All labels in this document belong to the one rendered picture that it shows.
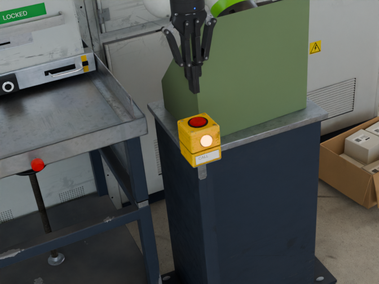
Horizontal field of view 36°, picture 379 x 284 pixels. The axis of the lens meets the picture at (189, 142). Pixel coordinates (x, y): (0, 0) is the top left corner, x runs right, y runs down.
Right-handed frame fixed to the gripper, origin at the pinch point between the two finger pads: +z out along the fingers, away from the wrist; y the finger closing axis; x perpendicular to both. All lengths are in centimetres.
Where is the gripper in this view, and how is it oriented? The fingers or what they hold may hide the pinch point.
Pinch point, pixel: (193, 77)
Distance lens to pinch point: 133.9
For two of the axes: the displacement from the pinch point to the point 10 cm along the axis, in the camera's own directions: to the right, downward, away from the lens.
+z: 0.8, 8.4, 5.3
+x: 4.1, 4.6, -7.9
